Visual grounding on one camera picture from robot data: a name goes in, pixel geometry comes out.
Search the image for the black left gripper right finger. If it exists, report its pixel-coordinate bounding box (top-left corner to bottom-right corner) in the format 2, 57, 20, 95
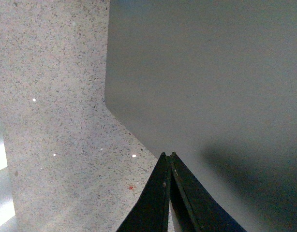
170, 152, 245, 232

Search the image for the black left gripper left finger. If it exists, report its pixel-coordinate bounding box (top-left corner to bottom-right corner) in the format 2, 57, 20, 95
117, 153, 170, 232

